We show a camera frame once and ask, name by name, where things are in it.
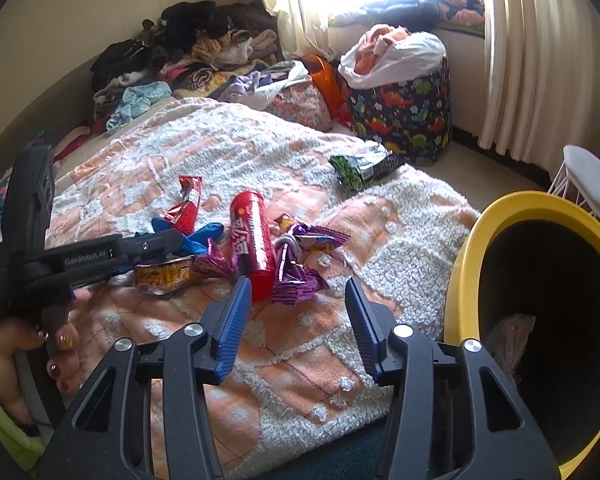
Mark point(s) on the light blue crumpled cloth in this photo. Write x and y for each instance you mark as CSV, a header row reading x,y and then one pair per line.
x,y
136,101

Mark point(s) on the lime green sleeve forearm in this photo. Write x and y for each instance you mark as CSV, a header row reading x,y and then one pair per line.
x,y
15,416

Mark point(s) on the left hand painted nails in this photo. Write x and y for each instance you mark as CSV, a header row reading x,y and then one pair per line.
x,y
60,358

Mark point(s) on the pile of clothes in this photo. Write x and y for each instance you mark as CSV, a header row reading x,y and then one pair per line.
x,y
186,47

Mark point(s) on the red small candy wrapper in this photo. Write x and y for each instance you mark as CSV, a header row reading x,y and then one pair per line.
x,y
183,215

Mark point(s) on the cream curtain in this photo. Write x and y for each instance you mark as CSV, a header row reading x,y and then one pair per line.
x,y
524,84

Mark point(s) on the blue wrapper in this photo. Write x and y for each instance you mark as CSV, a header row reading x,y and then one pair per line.
x,y
195,243

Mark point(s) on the dinosaur print laundry basket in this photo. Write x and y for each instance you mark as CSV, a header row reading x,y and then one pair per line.
x,y
410,118

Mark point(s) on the dark jacket on sill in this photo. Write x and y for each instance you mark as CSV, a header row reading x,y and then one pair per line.
x,y
414,15

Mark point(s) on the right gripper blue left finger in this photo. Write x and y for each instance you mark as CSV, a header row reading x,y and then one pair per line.
x,y
224,323

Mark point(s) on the purple snack wrapper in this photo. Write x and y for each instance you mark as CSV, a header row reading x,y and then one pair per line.
x,y
294,282

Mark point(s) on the orange patterned cloth on sill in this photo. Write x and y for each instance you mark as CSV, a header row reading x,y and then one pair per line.
x,y
468,13

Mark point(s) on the orange bag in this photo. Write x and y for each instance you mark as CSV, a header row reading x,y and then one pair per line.
x,y
325,78

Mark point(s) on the white wire stool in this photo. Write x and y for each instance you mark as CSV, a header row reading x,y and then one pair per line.
x,y
580,169

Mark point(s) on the orange yellow snack wrapper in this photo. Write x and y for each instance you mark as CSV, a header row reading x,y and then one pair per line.
x,y
163,278

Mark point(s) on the yellow rim trash bin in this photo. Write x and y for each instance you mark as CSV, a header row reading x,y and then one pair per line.
x,y
537,254

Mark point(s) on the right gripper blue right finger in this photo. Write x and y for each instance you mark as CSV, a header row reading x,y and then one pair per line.
x,y
371,324

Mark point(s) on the white bag with clothes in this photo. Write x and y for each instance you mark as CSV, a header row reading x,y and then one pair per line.
x,y
388,55

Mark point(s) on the orange white chenille blanket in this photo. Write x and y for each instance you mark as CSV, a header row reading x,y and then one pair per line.
x,y
298,381

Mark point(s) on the floral pink bag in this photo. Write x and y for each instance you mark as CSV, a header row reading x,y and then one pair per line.
x,y
304,104

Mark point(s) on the red cylindrical snack tube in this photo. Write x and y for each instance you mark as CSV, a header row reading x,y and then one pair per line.
x,y
251,251

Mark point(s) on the green black snack packet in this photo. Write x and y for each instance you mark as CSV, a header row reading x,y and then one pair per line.
x,y
368,165

